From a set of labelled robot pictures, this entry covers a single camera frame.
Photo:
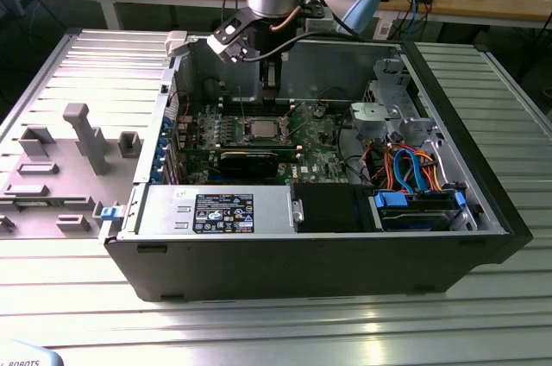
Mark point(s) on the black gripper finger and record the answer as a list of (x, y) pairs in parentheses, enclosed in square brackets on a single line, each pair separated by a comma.
[(279, 81)]

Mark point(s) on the silver CPU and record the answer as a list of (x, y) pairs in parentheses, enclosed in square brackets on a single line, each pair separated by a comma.
[(264, 128)]

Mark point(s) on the CPU socket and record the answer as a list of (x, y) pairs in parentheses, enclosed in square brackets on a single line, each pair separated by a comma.
[(246, 129)]

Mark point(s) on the coin cell battery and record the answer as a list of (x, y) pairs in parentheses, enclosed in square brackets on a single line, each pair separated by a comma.
[(318, 112)]

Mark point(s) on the black case fan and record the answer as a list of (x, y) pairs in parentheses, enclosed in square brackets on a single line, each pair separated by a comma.
[(213, 87)]

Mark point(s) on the green motherboard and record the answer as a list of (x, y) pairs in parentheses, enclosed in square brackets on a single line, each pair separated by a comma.
[(319, 154)]

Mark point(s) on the black graphics card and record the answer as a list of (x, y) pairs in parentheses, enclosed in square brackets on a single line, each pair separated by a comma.
[(248, 165)]

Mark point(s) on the silver metal drive cage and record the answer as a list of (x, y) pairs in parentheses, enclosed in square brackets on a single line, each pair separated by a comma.
[(371, 113)]

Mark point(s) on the silver power supply unit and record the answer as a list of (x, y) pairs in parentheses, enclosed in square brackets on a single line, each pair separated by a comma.
[(267, 210)]

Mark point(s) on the hard disk in blue carrier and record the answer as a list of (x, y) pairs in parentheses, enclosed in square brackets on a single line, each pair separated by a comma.
[(390, 201)]

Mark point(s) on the black and grey PC case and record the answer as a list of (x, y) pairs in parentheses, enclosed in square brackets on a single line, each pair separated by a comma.
[(302, 266)]

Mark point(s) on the blue case latch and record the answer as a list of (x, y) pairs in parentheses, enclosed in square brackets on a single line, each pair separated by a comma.
[(108, 213)]

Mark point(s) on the grey parts rack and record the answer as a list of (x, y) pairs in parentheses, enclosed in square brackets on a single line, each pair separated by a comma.
[(64, 193)]

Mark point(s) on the pale blue teach pendant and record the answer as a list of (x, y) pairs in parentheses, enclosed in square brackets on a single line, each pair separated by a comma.
[(26, 355)]

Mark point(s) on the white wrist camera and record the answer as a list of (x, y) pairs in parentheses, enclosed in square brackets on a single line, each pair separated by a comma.
[(220, 44)]

